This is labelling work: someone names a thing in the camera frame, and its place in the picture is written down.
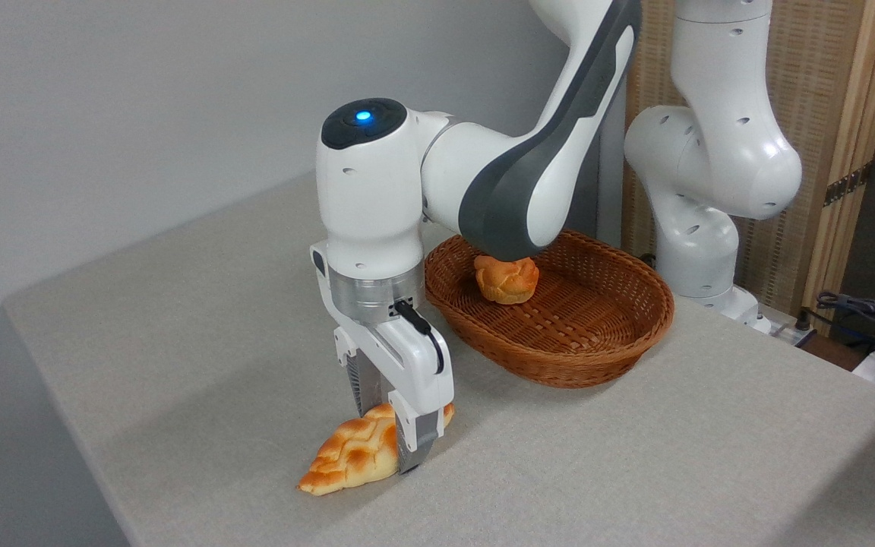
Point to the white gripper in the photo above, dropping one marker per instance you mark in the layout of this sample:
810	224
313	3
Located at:
418	365

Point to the long braided bread loaf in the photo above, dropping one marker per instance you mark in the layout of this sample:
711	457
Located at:
350	456

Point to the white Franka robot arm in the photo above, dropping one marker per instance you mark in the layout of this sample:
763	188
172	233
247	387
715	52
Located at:
377	197

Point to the round knotted bread roll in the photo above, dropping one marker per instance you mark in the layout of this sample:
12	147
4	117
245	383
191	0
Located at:
506	282

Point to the brown wicker oval basket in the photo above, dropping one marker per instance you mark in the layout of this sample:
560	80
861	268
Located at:
582	334

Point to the white power strip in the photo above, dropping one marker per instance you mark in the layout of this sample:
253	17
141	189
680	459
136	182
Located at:
791	332

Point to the brass screen hinge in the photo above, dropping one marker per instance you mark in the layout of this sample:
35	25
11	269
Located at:
848	184

